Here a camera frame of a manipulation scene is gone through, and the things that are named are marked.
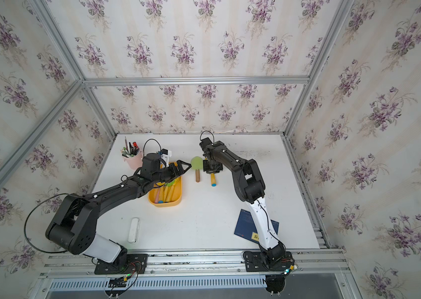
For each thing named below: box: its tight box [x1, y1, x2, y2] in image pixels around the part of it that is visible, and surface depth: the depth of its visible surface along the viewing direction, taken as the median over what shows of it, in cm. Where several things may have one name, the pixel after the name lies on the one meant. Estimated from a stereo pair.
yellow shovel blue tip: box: [210, 172, 218, 187], surface depth 97 cm
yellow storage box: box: [148, 171, 182, 208], surface depth 92 cm
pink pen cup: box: [120, 135, 143, 171], surface depth 100 cm
